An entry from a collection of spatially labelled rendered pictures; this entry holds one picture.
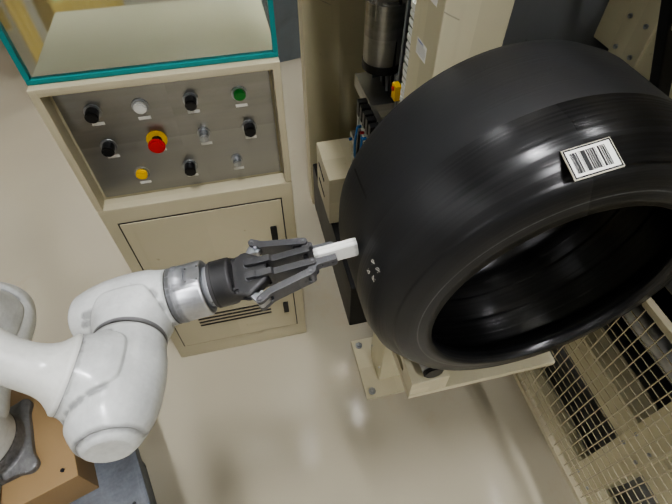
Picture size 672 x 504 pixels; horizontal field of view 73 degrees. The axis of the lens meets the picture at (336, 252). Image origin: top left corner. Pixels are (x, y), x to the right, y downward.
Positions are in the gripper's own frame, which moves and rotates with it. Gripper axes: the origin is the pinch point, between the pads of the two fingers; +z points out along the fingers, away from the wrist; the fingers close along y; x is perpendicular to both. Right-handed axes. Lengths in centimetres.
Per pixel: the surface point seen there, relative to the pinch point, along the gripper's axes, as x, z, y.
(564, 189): -15.3, 27.4, -11.9
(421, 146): -14.4, 15.0, 2.7
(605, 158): -17.9, 32.0, -11.2
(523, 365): 50, 37, -9
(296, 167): 126, -3, 169
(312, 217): 126, -1, 126
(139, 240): 41, -54, 56
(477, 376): 48, 25, -9
